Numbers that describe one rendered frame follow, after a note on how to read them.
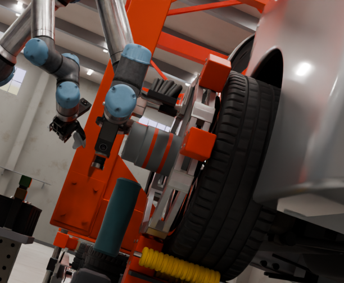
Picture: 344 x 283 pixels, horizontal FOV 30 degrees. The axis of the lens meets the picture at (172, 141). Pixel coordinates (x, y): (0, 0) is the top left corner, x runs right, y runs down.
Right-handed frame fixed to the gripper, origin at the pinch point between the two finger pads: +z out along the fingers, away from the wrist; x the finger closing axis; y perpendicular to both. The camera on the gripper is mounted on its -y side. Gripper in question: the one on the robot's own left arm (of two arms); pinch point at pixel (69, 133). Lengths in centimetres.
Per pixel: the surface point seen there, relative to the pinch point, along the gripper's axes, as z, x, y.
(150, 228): -30, 48, 19
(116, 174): 20.8, 19.0, -6.3
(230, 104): -56, 44, -17
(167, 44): 483, -136, -360
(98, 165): -9.7, 18.0, 6.3
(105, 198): 23.5, 21.8, 3.1
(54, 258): 148, 1, 10
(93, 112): 12.7, -3.4, -18.1
